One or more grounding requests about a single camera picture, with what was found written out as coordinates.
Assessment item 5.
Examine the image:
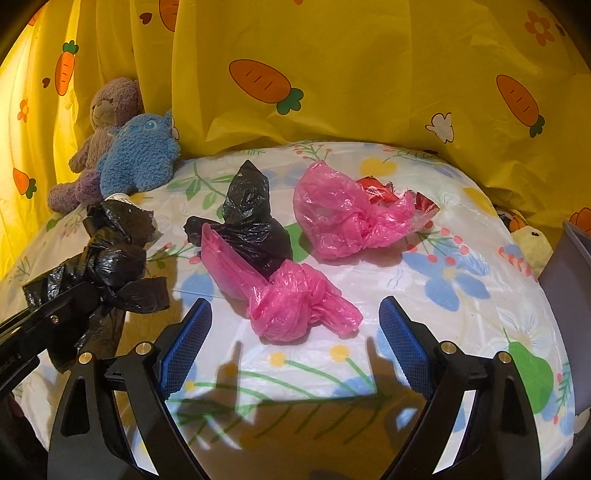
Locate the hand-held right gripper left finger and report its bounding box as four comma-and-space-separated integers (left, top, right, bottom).
48, 298, 214, 480

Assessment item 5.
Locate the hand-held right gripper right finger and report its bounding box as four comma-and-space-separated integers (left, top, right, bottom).
379, 295, 541, 480

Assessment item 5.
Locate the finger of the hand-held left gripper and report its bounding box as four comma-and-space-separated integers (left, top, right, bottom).
0, 282, 100, 344

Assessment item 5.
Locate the black plastic bag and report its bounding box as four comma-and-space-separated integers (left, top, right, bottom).
184, 159, 294, 278
22, 198, 171, 372

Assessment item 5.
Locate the knotted pink plastic bag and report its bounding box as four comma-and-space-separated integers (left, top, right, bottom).
201, 222, 365, 344

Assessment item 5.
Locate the red and white wrapper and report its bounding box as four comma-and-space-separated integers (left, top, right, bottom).
355, 174, 440, 232

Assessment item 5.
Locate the grey plastic bin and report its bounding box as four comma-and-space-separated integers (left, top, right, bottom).
538, 219, 591, 319

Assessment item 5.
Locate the floral plastic tablecloth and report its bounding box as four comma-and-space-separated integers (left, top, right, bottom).
0, 141, 583, 480

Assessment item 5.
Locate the large pink plastic bag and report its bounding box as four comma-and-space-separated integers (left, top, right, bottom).
293, 161, 416, 261

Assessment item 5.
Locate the yellow duck plush toy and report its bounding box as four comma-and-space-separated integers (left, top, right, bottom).
510, 215, 552, 280

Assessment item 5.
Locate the blue plush toy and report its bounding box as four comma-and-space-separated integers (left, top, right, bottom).
99, 110, 182, 197

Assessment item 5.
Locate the brown teddy bear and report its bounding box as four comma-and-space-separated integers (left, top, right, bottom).
47, 77, 145, 214

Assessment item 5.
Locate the yellow carrot print curtain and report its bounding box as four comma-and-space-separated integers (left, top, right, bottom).
0, 0, 591, 282

